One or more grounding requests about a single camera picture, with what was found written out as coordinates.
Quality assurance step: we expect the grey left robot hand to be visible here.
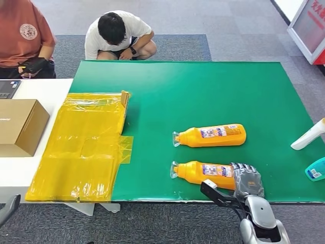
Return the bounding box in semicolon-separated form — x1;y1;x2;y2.
0;194;21;228

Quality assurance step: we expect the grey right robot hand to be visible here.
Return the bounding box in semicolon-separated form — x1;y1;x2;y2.
230;162;265;203

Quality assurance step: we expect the orange bottle with label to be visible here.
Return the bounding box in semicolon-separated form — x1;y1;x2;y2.
170;160;236;191
173;124;247;148

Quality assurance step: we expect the teal plastic bottle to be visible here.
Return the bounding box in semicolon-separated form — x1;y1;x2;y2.
305;157;325;182

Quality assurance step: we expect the white plastic bottle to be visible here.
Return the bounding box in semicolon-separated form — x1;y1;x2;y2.
290;117;325;151

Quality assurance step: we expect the brown cardboard box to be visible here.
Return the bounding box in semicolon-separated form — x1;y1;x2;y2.
0;99;51;158

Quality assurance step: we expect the green table mat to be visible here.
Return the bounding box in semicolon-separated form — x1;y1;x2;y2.
68;60;325;204

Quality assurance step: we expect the yellow plastic sheet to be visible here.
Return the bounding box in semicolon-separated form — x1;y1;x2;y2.
25;90;134;203

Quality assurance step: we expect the dark laptop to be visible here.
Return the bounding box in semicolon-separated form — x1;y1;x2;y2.
0;79;21;100

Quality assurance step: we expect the black glove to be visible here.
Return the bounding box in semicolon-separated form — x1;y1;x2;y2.
18;57;49;75

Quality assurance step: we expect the person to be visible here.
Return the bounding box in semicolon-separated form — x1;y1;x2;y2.
0;0;57;80
84;10;158;62

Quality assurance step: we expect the white framed red sign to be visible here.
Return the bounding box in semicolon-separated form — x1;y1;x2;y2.
287;0;325;66

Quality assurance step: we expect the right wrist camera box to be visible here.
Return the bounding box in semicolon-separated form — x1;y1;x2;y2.
200;179;246;218

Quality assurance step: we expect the white table base bracket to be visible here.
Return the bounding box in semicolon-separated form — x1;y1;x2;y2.
63;202;121;217

